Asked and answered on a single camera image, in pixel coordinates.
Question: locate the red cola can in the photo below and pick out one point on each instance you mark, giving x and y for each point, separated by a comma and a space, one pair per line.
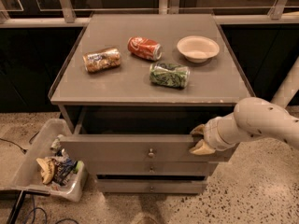
145, 48

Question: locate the white paper bowl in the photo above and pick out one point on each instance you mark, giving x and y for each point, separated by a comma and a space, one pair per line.
198, 49

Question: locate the green white can in bin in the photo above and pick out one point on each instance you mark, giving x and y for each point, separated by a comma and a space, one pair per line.
56, 146

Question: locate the dark snack wrapper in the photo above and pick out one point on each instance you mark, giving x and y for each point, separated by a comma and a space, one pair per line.
64, 166

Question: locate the grey drawer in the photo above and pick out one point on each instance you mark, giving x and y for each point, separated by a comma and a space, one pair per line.
149, 168
140, 134
151, 186

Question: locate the metal window railing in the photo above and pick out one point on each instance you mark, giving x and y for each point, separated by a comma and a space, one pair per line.
66, 13

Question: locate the crumpled brown paper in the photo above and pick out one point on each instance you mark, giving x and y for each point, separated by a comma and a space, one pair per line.
47, 171

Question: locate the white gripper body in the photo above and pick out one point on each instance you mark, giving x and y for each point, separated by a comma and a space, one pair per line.
212, 134

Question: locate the grey bottom drawer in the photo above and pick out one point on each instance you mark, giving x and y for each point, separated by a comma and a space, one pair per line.
151, 186

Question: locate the gold brown can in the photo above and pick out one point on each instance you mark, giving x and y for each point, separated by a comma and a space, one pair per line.
102, 59

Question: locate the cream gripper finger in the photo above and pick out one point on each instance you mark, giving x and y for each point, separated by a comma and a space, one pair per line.
202, 148
198, 130

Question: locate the clear plastic trash bin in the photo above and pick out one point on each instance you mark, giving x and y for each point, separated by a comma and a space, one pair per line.
28, 177

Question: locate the grey middle drawer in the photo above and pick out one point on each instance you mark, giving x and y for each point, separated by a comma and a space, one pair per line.
149, 168

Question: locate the grey top drawer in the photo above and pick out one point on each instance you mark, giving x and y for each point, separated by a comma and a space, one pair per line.
140, 134

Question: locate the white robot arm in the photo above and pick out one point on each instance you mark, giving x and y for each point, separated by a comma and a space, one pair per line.
252, 119

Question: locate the grey drawer cabinet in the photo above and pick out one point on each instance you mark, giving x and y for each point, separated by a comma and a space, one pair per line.
217, 82

